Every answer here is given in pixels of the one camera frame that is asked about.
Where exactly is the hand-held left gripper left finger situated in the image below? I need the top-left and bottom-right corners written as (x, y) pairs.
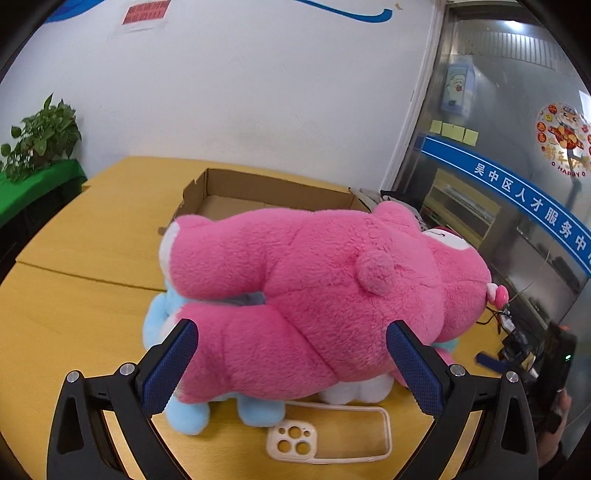
top-left (46, 318), bottom-right (200, 480)

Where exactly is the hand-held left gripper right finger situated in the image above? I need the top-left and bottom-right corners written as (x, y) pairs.
top-left (386, 320), bottom-right (541, 480)

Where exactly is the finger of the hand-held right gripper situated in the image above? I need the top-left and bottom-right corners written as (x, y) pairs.
top-left (475, 352), bottom-right (509, 373)

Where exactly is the blue and white plush toy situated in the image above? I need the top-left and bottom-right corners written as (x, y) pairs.
top-left (142, 284), bottom-right (284, 437)

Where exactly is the pastel plush toy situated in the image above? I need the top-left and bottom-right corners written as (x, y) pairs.
top-left (318, 339), bottom-right (458, 406)

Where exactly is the clear phone case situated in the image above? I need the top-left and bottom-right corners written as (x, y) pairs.
top-left (266, 401), bottom-right (393, 466)

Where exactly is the pink plush bear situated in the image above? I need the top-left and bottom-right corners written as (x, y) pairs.
top-left (159, 189), bottom-right (511, 400)

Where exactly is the cardboard box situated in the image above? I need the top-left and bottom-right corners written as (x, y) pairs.
top-left (159, 167), bottom-right (370, 232)

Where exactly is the person's right forearm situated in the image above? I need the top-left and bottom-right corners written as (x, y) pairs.
top-left (534, 429), bottom-right (571, 480)

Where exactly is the person's right hand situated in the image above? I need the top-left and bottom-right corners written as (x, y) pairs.
top-left (536, 388), bottom-right (573, 435)

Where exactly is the wooden shelf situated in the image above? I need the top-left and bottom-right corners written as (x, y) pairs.
top-left (422, 168), bottom-right (502, 251)

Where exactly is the blue door banner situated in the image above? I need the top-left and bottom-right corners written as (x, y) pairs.
top-left (421, 135), bottom-right (591, 278)

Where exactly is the round festive door sticker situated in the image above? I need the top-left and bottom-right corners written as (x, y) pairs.
top-left (536, 102), bottom-right (591, 178)

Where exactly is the green cloth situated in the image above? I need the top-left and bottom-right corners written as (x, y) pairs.
top-left (0, 159), bottom-right (88, 227)

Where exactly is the green potted plant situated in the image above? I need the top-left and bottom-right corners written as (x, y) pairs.
top-left (0, 93), bottom-right (83, 183)

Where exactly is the cartoon door poster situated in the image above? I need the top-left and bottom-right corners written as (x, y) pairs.
top-left (440, 64), bottom-right (476, 115)

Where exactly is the black cable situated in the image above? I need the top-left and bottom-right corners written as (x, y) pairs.
top-left (478, 286), bottom-right (532, 332)

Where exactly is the blue wall decal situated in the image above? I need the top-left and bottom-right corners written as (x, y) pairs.
top-left (295, 0), bottom-right (393, 25)
top-left (46, 0), bottom-right (109, 20)

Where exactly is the red wall notice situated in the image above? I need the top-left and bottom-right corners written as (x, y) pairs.
top-left (115, 0), bottom-right (172, 33)

